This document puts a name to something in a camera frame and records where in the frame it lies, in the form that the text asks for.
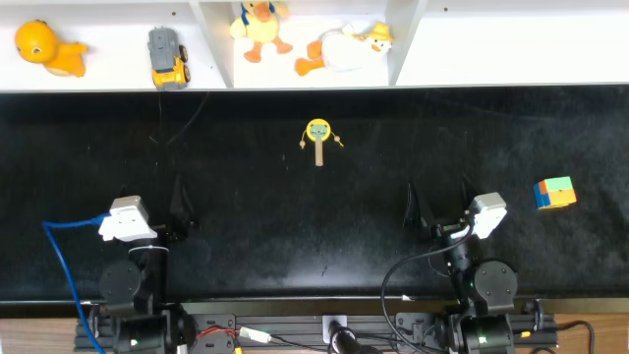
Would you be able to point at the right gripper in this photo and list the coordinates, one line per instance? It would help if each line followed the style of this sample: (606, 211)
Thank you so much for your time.
(444, 229)

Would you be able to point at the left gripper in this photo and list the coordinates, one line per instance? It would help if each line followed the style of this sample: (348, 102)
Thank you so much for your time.
(174, 232)

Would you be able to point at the many-coloured puzzle cube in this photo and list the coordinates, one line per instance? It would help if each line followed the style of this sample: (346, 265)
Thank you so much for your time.
(555, 194)

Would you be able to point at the yellow rattle drum toy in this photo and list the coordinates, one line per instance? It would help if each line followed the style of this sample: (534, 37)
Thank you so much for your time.
(318, 130)

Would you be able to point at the grey and yellow toy truck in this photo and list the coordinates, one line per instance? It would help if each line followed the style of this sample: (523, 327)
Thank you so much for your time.
(164, 49)

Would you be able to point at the yellow rubber duck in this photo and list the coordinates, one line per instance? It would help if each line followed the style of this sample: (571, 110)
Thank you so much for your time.
(37, 44)

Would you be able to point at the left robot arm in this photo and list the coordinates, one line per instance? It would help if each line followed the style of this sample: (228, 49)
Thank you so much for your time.
(147, 275)

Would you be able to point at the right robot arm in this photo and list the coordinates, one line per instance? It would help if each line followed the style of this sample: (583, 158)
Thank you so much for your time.
(494, 285)

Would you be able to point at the white shelf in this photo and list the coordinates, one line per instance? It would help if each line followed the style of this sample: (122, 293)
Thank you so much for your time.
(108, 64)

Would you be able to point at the white plush duck, yellow hat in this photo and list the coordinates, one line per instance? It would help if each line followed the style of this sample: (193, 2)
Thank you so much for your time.
(349, 51)

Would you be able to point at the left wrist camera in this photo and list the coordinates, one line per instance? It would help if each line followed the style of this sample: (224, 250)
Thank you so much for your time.
(128, 218)

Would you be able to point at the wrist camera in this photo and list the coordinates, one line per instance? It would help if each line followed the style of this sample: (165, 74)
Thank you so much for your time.
(486, 211)
(128, 218)

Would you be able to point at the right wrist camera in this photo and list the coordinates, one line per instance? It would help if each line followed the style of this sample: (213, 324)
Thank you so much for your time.
(486, 211)

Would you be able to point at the mounting rail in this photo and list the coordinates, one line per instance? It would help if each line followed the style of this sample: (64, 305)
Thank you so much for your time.
(304, 334)

